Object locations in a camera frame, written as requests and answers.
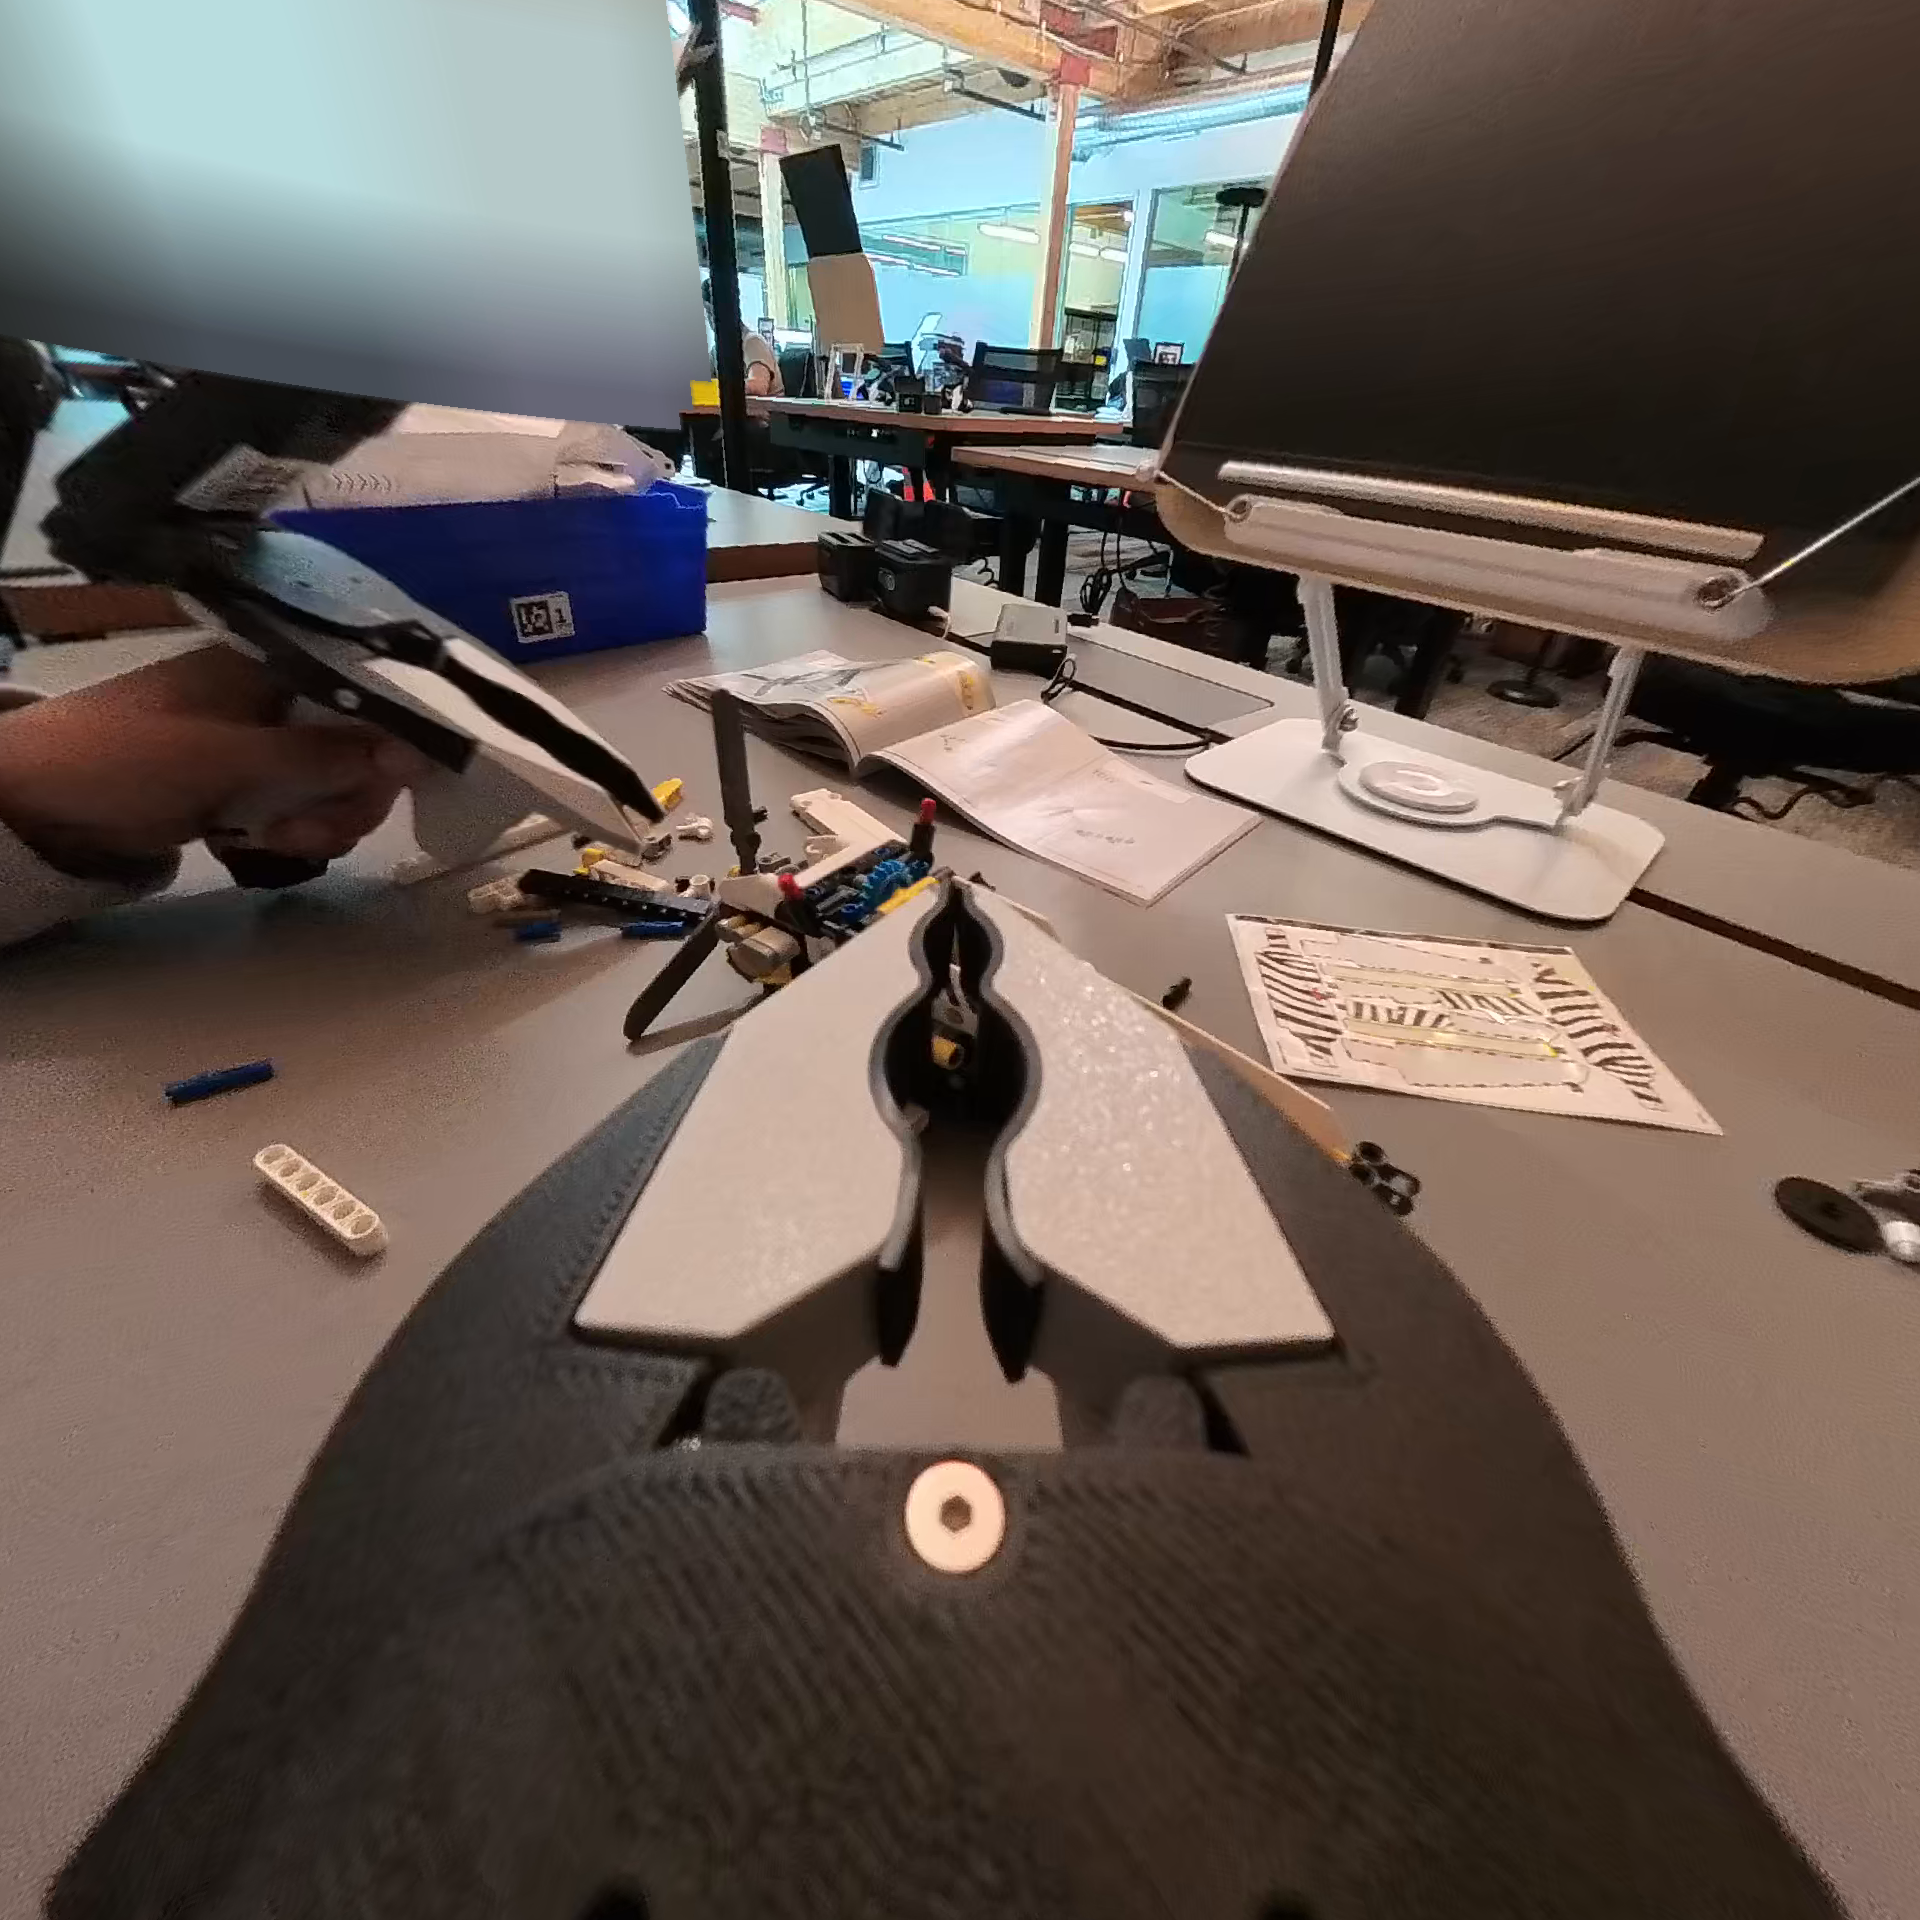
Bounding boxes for wooden column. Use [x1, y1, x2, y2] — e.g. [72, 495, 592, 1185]
[1036, 80, 1084, 356]

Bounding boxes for pile of lego pieces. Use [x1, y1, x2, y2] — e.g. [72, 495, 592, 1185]
[464, 776, 719, 948]

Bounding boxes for wooden office desk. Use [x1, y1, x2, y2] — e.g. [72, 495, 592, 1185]
[684, 394, 1127, 497]
[953, 442, 1189, 605]

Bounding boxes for silver book stand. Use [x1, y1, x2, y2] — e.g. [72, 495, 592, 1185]
[1153, 454, 1920, 925]

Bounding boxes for person's left hand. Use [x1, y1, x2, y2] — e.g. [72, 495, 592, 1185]
[0, 654, 412, 885]

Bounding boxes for black lego wheel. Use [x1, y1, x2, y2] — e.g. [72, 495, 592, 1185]
[1774, 1177, 1888, 1258]

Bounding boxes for black cable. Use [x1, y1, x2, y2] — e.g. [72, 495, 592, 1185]
[1040, 654, 1222, 755]

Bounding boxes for black pole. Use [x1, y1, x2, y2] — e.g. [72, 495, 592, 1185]
[677, 0, 756, 497]

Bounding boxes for white lego beam with holes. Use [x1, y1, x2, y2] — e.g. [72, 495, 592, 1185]
[251, 1141, 387, 1263]

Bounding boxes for brown bag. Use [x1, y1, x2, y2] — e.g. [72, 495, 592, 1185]
[1110, 585, 1299, 665]

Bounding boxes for black office chair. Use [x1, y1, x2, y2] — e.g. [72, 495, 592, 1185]
[966, 343, 1074, 417]

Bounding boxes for partly built lego model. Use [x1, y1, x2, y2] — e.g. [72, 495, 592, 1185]
[621, 693, 1051, 1088]

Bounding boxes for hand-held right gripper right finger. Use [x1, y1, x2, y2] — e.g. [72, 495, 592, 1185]
[956, 878, 1343, 1385]

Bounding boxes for instruction sheet near model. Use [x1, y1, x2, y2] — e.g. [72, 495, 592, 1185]
[1222, 911, 1725, 1139]

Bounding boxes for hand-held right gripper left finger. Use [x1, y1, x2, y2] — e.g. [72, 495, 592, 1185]
[576, 878, 962, 1365]

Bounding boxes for clear plastic bags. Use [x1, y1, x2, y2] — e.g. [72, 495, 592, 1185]
[300, 424, 677, 508]

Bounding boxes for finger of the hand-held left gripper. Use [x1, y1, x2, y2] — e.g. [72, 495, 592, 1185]
[372, 619, 672, 820]
[353, 646, 671, 880]

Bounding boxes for black and tan board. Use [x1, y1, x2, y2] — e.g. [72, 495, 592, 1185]
[777, 143, 889, 356]

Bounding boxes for open instruction booklet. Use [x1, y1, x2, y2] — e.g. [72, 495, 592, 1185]
[663, 650, 1261, 911]

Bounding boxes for blue plastic bin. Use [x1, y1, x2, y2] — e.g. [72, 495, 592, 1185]
[271, 481, 713, 665]

